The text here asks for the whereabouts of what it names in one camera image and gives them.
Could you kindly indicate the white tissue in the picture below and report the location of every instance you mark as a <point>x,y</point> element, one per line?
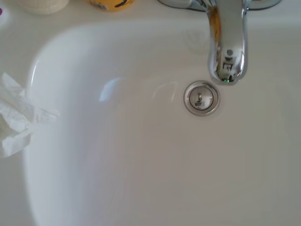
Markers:
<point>16,110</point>

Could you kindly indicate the white sink vanity top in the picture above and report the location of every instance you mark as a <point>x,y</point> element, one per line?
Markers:
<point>145,164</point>

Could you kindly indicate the chrome sink drain stopper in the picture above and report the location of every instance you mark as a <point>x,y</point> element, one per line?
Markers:
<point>201,98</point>

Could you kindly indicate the chrome sink faucet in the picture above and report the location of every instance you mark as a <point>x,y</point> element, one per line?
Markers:
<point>227,42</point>

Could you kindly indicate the orange bottle with orange cap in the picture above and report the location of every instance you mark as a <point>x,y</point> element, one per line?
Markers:
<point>110,4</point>

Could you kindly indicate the small cream round jar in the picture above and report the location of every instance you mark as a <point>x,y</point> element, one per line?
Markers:
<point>44,5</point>

